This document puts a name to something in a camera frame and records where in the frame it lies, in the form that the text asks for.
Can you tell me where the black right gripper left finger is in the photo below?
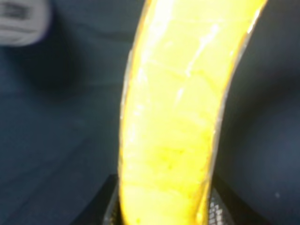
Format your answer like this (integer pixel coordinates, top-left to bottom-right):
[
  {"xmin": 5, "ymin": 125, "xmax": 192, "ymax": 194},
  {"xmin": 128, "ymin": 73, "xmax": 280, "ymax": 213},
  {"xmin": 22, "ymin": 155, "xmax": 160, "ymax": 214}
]
[{"xmin": 91, "ymin": 174, "xmax": 122, "ymax": 225}]

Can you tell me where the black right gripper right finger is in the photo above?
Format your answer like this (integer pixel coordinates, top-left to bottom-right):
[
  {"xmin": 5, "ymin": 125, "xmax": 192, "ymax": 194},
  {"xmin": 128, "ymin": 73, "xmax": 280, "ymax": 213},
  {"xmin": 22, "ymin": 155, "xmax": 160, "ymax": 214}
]
[{"xmin": 208, "ymin": 175, "xmax": 236, "ymax": 225}]

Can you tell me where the yellow banana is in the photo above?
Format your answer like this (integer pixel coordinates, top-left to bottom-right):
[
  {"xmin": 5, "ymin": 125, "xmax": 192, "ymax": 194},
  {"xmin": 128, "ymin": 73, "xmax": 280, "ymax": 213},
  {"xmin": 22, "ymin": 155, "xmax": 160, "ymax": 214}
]
[{"xmin": 118, "ymin": 0, "xmax": 266, "ymax": 225}]

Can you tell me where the black tablecloth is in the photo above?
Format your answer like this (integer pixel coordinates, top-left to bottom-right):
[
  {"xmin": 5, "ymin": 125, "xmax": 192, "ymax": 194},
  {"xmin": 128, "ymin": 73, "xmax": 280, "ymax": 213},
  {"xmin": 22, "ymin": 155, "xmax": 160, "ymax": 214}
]
[{"xmin": 0, "ymin": 0, "xmax": 300, "ymax": 225}]

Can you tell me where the purple bag roll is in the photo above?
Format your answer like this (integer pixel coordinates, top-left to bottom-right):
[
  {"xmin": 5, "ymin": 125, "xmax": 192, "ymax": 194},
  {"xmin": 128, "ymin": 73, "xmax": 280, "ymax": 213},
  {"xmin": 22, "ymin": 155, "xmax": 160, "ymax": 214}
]
[{"xmin": 0, "ymin": 0, "xmax": 53, "ymax": 47}]

